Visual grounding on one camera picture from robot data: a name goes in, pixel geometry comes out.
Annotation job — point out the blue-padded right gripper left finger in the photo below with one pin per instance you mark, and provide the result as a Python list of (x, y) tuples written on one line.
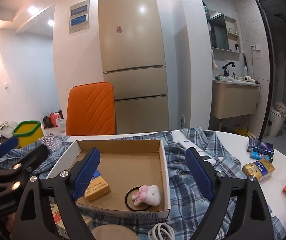
[(34, 218)]

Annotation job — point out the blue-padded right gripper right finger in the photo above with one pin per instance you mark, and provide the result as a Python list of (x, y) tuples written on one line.
[(251, 217)]

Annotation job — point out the gold blue cigarette pack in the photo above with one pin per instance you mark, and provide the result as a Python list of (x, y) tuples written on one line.
[(97, 187)]

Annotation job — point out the pink white plush bunny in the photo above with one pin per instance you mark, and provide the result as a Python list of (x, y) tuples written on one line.
[(149, 195)]

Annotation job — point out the red yellow cigarette carton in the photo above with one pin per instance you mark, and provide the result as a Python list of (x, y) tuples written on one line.
[(60, 225)]

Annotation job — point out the pile of beige cloth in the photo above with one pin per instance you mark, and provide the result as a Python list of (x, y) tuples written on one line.
[(7, 128)]

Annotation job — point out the yellow bin with green rim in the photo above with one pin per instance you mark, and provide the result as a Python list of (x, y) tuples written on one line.
[(28, 132)]

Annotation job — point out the gold blue pack on table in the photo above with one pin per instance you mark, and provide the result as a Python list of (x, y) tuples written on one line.
[(261, 169)]

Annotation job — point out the red bag on floor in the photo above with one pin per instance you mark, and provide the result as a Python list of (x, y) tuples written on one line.
[(53, 118)]

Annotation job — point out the blue plaid shirt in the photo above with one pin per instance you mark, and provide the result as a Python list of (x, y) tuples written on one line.
[(188, 206)]

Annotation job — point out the dark blue box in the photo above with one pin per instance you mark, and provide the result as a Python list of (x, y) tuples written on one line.
[(260, 149)]

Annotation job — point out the white remote control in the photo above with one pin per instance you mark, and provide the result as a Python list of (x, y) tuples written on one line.
[(186, 144)]

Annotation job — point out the round beige wooden disc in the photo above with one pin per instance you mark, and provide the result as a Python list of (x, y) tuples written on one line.
[(113, 232)]

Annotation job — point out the orange padded chair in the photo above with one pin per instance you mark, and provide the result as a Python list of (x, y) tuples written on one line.
[(91, 110)]

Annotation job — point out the shallow cardboard box tray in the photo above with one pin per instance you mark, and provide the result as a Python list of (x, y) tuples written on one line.
[(125, 165)]

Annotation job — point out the bathroom vanity cabinet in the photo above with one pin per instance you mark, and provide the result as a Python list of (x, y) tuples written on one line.
[(233, 99)]

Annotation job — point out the hair dryer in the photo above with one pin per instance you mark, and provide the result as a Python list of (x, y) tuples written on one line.
[(250, 79)]

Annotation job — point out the black faucet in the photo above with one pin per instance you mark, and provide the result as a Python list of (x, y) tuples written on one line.
[(225, 68)]

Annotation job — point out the beige three-door refrigerator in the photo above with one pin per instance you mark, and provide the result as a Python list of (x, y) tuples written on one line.
[(133, 61)]

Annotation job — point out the mirror cabinet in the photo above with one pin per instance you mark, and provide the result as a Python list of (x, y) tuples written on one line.
[(223, 31)]

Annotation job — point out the wall electrical panel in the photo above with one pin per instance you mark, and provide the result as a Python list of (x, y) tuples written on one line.
[(79, 16)]

